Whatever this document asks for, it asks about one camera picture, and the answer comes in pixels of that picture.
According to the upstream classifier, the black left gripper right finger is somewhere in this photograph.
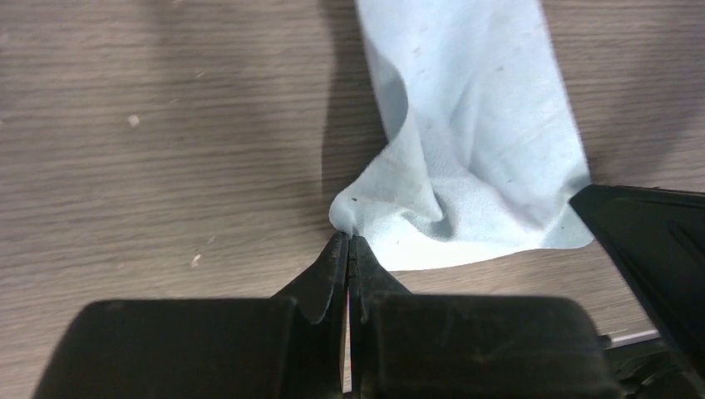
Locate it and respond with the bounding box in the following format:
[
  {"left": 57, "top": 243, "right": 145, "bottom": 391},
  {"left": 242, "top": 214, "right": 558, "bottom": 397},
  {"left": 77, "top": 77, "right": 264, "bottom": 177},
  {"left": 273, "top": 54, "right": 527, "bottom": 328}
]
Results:
[{"left": 348, "top": 237, "right": 622, "bottom": 398}]

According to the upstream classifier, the light blue cleaning cloth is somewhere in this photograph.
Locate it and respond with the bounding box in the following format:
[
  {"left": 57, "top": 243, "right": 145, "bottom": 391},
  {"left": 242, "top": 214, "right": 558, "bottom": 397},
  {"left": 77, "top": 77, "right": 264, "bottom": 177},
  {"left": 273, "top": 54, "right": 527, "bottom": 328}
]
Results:
[{"left": 329, "top": 1, "right": 593, "bottom": 271}]

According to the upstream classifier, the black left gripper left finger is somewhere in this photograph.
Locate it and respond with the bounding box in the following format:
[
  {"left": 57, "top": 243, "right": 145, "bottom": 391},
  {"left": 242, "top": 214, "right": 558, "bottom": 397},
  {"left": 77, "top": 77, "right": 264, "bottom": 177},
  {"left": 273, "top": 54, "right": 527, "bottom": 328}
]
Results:
[{"left": 34, "top": 233, "right": 349, "bottom": 398}]

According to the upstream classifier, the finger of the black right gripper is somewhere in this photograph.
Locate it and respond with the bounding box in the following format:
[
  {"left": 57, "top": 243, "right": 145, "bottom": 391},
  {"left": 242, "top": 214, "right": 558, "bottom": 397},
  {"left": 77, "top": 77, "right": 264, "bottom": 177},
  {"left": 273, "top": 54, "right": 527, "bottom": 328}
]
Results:
[{"left": 569, "top": 185, "right": 704, "bottom": 381}]

